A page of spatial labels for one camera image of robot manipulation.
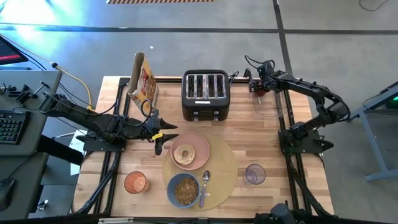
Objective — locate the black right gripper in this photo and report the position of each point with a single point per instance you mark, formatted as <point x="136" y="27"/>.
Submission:
<point x="264" y="80"/>

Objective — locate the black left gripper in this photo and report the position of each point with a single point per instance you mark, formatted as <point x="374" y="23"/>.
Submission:
<point x="150" y="129"/>

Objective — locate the red apple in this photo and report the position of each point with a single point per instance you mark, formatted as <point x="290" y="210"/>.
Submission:
<point x="260" y="93"/>

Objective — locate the toasted bagel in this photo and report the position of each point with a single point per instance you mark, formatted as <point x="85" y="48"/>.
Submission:
<point x="179" y="155"/>

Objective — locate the yellow cereal box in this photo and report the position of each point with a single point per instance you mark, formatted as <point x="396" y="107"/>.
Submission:
<point x="143" y="84"/>

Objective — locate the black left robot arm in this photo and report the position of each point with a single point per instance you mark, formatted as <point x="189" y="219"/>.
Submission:
<point x="90" y="119"/>

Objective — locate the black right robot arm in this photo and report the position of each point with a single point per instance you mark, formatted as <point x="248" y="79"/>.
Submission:
<point x="311" y="88"/>

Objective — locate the clear plastic container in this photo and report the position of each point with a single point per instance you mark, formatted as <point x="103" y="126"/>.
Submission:
<point x="267" y="105"/>

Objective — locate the pink plate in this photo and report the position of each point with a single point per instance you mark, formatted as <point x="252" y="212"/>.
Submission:
<point x="200" y="144"/>

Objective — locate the black four-slot toaster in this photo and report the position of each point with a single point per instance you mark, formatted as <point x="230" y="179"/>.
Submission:
<point x="205" y="107"/>

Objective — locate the orange translucent cup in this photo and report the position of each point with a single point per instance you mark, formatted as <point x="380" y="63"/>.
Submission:
<point x="136" y="183"/>

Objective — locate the blue bowl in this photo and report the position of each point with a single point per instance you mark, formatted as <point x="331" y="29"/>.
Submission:
<point x="170" y="190"/>

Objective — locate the brown cereal flakes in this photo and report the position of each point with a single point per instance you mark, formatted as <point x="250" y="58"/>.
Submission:
<point x="186" y="191"/>

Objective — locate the round woven straw placemat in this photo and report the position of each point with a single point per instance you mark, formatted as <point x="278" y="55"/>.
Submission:
<point x="224" y="168"/>

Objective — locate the white paper sheet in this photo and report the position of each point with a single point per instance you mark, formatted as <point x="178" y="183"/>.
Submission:
<point x="76" y="143"/>

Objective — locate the purple translucent cup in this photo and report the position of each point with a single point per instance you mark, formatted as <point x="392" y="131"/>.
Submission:
<point x="255" y="174"/>

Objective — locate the grey desk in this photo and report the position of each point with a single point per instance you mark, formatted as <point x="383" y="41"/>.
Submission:
<point x="31" y="146"/>

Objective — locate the grey metal table stand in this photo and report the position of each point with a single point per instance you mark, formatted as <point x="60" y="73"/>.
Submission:
<point x="374" y="146"/>

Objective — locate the black desk clamp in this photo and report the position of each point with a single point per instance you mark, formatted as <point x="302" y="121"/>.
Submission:
<point x="25" y="95"/>

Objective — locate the black backlit keyboard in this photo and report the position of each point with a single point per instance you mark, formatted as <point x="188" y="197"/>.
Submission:
<point x="12" y="126"/>

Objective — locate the black computer mouse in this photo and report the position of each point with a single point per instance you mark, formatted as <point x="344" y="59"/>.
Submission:
<point x="6" y="194"/>

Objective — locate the computer monitor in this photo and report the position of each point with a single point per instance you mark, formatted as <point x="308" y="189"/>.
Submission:
<point x="9" y="51"/>

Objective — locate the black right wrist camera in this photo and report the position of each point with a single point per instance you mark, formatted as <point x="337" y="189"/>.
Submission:
<point x="265" y="67"/>

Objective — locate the black aluminium table frame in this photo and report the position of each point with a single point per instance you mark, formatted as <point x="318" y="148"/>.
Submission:
<point x="124" y="93"/>

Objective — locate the silver metal bracket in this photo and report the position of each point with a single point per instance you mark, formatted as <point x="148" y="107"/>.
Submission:
<point x="115" y="220"/>

